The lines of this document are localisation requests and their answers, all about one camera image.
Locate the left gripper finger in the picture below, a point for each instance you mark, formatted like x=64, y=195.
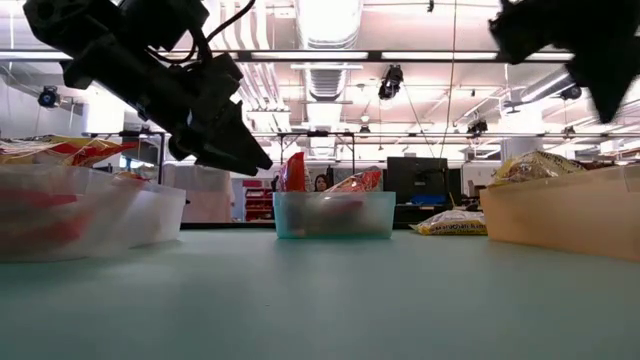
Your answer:
x=235, y=150

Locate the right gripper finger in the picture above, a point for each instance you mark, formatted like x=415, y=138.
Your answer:
x=610, y=85

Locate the red spicy noodle pack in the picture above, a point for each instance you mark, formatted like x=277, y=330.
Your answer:
x=296, y=175
x=345, y=212
x=360, y=182

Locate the red yellow beef ramen pack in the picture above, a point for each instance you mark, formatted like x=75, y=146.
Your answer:
x=75, y=152
x=45, y=227
x=131, y=176

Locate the yellow chicken ramen pack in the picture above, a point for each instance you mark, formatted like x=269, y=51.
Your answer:
x=535, y=165
x=452, y=224

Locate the teal plastic bin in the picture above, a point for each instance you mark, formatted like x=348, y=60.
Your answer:
x=380, y=220

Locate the white cloth cover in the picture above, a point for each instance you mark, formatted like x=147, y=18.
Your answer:
x=210, y=200

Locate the red shelf unit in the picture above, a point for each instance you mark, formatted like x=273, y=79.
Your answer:
x=259, y=202

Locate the person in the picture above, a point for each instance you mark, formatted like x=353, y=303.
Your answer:
x=320, y=183

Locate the clear plastic bin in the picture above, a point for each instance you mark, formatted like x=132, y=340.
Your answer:
x=150, y=215

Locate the amber plastic bin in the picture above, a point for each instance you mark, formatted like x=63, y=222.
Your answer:
x=560, y=220

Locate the black ceiling camera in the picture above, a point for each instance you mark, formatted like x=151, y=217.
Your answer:
x=48, y=96
x=570, y=91

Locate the black frame table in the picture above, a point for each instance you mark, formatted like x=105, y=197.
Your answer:
x=150, y=152

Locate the black overhead frame rail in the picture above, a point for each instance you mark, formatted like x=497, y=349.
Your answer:
x=350, y=55

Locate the black overhead rig camera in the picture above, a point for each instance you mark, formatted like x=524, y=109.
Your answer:
x=391, y=82

